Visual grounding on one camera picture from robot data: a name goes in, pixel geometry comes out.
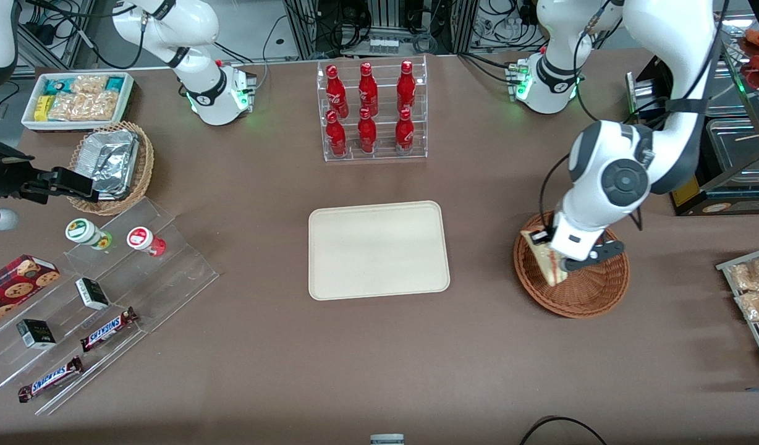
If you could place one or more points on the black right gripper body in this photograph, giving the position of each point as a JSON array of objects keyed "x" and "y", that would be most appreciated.
[{"x": 8, "y": 176}]

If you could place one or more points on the triangular sandwich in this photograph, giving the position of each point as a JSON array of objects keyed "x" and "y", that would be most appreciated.
[{"x": 543, "y": 261}]

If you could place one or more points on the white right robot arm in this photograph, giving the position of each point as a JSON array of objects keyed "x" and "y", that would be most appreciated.
[{"x": 200, "y": 86}]

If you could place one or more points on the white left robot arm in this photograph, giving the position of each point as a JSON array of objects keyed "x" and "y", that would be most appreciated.
[{"x": 664, "y": 49}]

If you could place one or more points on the round brown wicker basket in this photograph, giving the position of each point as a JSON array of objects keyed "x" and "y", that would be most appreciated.
[{"x": 589, "y": 296}]

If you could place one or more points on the light wicker basket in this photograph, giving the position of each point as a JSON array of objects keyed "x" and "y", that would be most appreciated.
[{"x": 146, "y": 167}]

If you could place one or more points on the beige plastic tray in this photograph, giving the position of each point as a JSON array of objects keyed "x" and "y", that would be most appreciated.
[{"x": 379, "y": 250}]

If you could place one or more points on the aluminium foil container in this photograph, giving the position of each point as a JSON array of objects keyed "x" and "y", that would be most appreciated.
[{"x": 110, "y": 161}]

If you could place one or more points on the green lidded cup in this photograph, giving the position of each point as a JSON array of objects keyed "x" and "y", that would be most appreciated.
[{"x": 83, "y": 232}]

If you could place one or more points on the large clear cracker bag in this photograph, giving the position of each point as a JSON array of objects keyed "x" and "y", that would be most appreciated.
[{"x": 83, "y": 106}]

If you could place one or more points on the yellow snack packet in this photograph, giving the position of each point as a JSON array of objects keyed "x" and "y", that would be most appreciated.
[{"x": 41, "y": 108}]

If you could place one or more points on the red lidded cup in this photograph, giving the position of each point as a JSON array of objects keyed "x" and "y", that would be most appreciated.
[{"x": 141, "y": 239}]

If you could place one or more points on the white rectangular snack bin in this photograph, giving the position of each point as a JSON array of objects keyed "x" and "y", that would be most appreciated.
[{"x": 127, "y": 102}]

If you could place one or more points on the teal snack packet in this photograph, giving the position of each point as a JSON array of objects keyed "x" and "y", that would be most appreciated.
[{"x": 57, "y": 86}]

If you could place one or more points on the small clear cracker bag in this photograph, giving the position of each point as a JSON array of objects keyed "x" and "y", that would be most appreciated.
[{"x": 89, "y": 83}]

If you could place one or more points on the small black box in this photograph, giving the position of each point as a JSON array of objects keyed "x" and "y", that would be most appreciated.
[
  {"x": 92, "y": 293},
  {"x": 36, "y": 334}
]

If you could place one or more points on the red cookie box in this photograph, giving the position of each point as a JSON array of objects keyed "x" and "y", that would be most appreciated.
[{"x": 15, "y": 287}]

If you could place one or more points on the clear acrylic stepped shelf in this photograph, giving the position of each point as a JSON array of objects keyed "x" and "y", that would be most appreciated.
[{"x": 175, "y": 272}]

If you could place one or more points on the brown snickers bar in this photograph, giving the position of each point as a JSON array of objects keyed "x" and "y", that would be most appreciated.
[
  {"x": 107, "y": 329},
  {"x": 49, "y": 379}
]

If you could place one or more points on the red cola bottle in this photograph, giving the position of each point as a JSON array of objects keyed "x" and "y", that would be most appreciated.
[
  {"x": 406, "y": 88},
  {"x": 336, "y": 137},
  {"x": 367, "y": 135},
  {"x": 405, "y": 133},
  {"x": 335, "y": 93},
  {"x": 368, "y": 89}
]

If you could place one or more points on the clear acrylic bottle rack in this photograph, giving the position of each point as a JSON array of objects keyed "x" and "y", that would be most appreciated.
[{"x": 385, "y": 154}]

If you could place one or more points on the clear snack bag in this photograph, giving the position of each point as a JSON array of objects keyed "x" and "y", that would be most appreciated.
[
  {"x": 750, "y": 275},
  {"x": 756, "y": 306}
]

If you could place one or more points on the white power strip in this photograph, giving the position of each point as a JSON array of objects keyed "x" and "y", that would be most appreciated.
[{"x": 382, "y": 44}]

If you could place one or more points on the small grey device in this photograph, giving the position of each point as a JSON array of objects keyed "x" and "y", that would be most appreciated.
[{"x": 387, "y": 439}]

